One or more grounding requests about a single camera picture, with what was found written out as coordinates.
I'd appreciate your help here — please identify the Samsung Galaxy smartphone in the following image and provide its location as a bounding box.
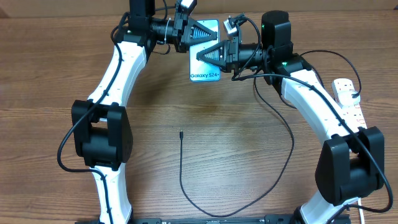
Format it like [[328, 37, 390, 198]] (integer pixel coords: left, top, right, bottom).
[[189, 19, 221, 82]]

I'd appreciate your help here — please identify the black USB charging cable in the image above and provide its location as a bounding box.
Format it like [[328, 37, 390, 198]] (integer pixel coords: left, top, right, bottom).
[[178, 49, 363, 218]]

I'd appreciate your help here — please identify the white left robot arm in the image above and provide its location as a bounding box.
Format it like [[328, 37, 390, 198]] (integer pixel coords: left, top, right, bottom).
[[67, 0, 220, 223]]

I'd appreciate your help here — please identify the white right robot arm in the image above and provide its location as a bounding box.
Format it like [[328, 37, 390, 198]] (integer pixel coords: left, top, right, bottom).
[[197, 11, 389, 223]]

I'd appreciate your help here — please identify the white charger plug adapter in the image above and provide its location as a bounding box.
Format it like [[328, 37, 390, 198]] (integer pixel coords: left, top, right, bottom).
[[335, 90, 361, 108]]

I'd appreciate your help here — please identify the white power strip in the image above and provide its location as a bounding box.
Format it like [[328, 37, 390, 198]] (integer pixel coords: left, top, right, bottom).
[[331, 78, 367, 128]]

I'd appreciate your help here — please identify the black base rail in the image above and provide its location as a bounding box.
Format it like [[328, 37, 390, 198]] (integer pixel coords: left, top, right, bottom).
[[74, 213, 352, 224]]

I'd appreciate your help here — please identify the white power strip cord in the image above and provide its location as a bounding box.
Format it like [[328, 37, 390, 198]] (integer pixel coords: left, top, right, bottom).
[[357, 198, 365, 224]]

